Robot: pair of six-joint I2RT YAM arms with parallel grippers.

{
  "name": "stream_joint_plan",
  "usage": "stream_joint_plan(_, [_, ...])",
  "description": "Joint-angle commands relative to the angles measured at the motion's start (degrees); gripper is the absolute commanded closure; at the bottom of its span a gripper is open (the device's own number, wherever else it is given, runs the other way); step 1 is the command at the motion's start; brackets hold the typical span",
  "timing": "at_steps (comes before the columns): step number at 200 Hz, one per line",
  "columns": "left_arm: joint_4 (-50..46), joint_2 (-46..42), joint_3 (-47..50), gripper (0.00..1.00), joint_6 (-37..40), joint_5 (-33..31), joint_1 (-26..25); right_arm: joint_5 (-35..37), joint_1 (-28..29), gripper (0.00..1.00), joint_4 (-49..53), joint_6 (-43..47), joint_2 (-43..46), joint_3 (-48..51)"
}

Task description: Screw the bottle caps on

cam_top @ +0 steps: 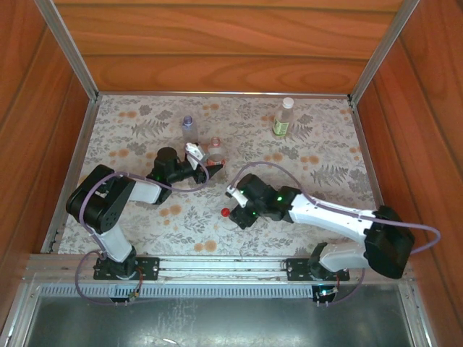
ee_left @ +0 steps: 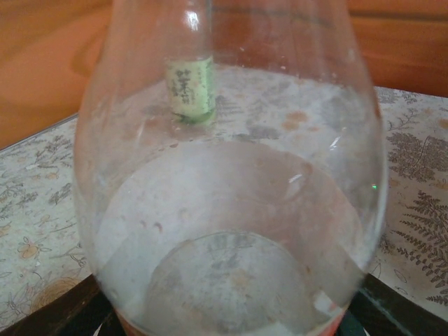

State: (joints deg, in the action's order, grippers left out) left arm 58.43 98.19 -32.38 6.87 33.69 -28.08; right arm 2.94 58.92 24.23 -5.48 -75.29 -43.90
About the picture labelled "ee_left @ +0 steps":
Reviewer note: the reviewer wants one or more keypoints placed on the floral tablecloth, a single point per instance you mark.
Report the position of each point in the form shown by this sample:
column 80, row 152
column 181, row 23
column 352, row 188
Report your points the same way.
column 413, row 157

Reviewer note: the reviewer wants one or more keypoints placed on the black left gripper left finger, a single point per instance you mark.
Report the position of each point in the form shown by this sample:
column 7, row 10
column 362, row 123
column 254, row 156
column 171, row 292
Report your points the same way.
column 52, row 315

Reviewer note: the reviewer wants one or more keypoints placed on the clear bottle with green label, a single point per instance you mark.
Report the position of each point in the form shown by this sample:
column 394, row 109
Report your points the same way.
column 190, row 91

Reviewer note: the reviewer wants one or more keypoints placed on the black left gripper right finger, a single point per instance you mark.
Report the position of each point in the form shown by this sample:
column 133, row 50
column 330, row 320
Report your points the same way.
column 395, row 315

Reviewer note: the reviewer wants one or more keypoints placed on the clear bottle with red label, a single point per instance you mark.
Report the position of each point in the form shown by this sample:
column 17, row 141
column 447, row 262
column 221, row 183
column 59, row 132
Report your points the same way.
column 227, row 210

